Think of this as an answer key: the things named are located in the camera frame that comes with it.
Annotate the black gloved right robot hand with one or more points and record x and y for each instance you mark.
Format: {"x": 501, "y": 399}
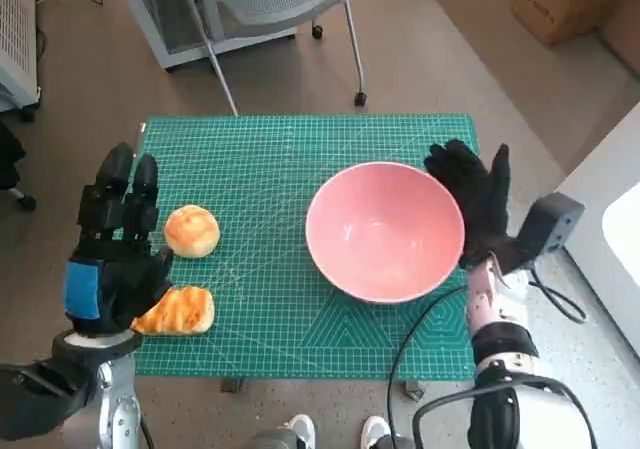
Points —
{"x": 482, "y": 204}

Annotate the black left robot hand, blue tape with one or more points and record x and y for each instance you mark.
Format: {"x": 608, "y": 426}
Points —
{"x": 120, "y": 269}

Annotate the orange bread slice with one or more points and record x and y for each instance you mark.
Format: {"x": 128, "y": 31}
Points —
{"x": 185, "y": 311}

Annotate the round golden bread bun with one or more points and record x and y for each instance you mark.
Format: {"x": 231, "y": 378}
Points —
{"x": 192, "y": 231}

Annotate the pink bowl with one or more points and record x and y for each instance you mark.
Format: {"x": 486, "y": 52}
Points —
{"x": 385, "y": 229}

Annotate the white side table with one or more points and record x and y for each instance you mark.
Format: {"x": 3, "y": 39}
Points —
{"x": 610, "y": 169}

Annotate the black office chair base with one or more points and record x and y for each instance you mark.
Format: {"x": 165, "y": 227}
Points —
{"x": 10, "y": 164}

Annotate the green cutting mat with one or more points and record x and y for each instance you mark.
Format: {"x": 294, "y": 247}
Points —
{"x": 260, "y": 179}

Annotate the cardboard box with black print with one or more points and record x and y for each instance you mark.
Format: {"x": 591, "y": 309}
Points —
{"x": 560, "y": 4}

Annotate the plain brown cardboard box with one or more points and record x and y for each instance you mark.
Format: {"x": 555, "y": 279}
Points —
{"x": 622, "y": 39}

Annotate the grey robot torso part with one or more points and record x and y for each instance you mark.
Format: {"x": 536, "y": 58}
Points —
{"x": 275, "y": 440}

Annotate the white shoe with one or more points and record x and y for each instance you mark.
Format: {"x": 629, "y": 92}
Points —
{"x": 374, "y": 431}
{"x": 301, "y": 431}

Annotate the white perforated metal machine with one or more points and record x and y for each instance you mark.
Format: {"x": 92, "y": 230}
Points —
{"x": 17, "y": 34}

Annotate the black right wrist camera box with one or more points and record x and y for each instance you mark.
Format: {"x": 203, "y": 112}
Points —
{"x": 550, "y": 224}

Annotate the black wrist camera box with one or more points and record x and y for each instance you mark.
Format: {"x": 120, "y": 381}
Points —
{"x": 40, "y": 399}
{"x": 550, "y": 224}

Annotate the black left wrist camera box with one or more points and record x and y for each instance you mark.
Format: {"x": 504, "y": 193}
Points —
{"x": 40, "y": 399}

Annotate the metal table bracket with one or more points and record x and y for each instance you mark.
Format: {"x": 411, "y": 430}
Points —
{"x": 414, "y": 391}

